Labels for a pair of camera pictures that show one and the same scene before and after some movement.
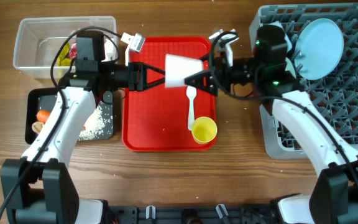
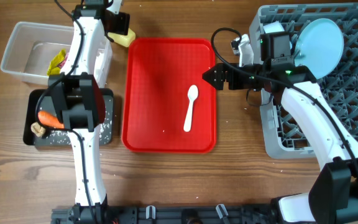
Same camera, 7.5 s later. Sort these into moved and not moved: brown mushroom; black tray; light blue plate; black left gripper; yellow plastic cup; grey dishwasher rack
Moved: yellow plastic cup; black left gripper
Not moved: brown mushroom; grey dishwasher rack; light blue plate; black tray
